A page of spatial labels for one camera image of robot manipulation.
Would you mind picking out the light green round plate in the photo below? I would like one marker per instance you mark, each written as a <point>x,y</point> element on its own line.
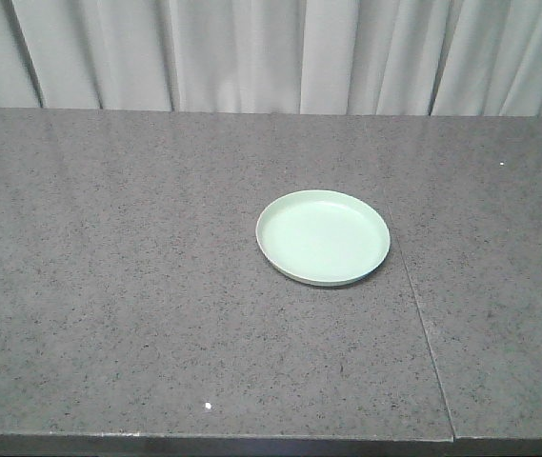
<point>322,237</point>

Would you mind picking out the white pleated curtain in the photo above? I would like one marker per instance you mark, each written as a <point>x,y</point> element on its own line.
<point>307,57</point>

